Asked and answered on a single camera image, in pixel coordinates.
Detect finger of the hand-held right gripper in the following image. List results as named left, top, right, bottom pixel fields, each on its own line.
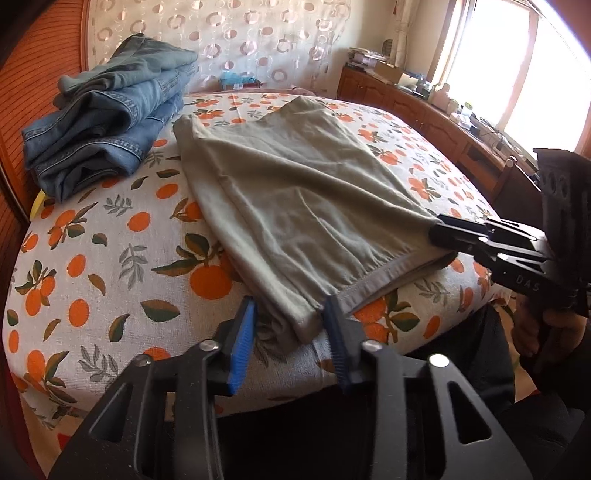
left=428, top=213, right=551, bottom=253
left=431, top=240, right=574, bottom=297

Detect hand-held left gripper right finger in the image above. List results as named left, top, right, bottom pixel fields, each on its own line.
left=322, top=294, right=535, bottom=480

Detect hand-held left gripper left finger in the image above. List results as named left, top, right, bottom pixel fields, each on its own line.
left=48, top=296, right=258, bottom=480

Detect grey-green pants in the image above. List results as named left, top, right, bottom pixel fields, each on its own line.
left=172, top=95, right=459, bottom=345

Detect person's right hand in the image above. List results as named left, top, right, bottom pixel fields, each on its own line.
left=512, top=296, right=591, bottom=366

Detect person's dark clothing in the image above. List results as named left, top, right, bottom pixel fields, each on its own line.
left=217, top=302, right=591, bottom=480

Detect long wooden side cabinet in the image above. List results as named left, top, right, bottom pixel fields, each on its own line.
left=337, top=65, right=542, bottom=219

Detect orange fruit print bed sheet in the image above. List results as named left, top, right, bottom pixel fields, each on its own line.
left=2, top=90, right=514, bottom=418

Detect window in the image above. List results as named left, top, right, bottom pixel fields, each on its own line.
left=429, top=0, right=591, bottom=160

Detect open cardboard box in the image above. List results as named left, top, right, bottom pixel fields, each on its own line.
left=373, top=60, right=417, bottom=87

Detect stack of papers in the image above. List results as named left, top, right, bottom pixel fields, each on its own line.
left=346, top=46, right=389, bottom=71

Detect beige gathered window curtain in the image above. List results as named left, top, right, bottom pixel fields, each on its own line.
left=392, top=0, right=462, bottom=71

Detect folded blue denim jeans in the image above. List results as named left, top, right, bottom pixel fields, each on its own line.
left=21, top=65, right=195, bottom=203

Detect sheer circle pattern curtain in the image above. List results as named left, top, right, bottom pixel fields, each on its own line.
left=87, top=0, right=352, bottom=100

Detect faded light blue jeans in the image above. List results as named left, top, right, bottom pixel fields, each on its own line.
left=57, top=34, right=199, bottom=99

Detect black cable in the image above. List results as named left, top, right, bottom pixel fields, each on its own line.
left=480, top=117, right=514, bottom=154

